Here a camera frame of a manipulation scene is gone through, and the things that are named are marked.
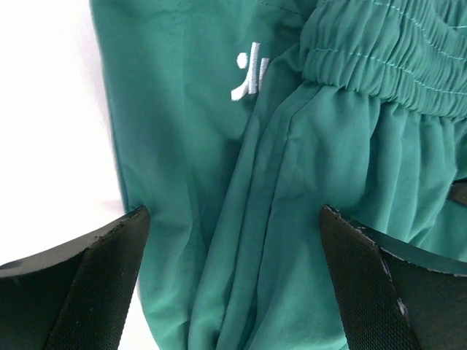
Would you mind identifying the teal green shorts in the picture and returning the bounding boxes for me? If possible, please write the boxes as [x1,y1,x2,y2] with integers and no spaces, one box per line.
[91,1,466,349]

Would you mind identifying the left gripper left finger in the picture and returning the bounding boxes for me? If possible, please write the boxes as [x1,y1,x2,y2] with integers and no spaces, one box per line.
[1,206,150,350]

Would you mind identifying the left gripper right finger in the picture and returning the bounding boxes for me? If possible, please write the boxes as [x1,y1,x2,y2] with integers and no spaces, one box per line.
[319,206,466,349]

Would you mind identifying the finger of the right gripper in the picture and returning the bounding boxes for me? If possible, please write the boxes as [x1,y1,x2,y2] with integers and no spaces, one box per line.
[448,182,467,205]

